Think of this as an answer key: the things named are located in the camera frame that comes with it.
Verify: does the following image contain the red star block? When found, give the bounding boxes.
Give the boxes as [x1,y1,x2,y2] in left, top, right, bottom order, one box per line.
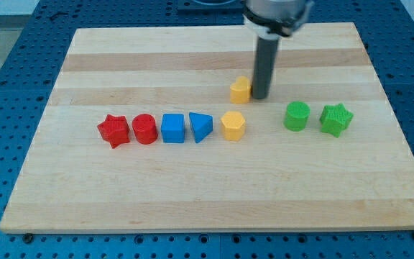
[97,114,130,149]

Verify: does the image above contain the yellow hexagon block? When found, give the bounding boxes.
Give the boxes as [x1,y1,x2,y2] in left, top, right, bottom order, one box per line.
[221,111,246,141]

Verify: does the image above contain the light wooden board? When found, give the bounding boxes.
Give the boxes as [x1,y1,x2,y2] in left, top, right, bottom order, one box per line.
[0,22,414,234]

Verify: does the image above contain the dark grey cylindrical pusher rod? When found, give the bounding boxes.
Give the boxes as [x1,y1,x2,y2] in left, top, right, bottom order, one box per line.
[252,37,279,99]

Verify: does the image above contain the green cylinder block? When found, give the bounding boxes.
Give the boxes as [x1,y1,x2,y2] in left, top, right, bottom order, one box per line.
[283,101,311,132]

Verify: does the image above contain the red cylinder block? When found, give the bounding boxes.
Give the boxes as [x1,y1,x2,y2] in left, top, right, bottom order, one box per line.
[132,114,158,145]

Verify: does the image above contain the green star block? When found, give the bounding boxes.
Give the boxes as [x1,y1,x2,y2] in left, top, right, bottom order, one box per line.
[319,103,354,138]

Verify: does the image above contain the blue cube block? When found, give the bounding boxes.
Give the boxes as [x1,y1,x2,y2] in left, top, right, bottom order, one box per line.
[161,114,185,143]

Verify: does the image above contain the blue triangle block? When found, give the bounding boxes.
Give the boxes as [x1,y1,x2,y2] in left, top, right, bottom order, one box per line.
[188,112,213,143]

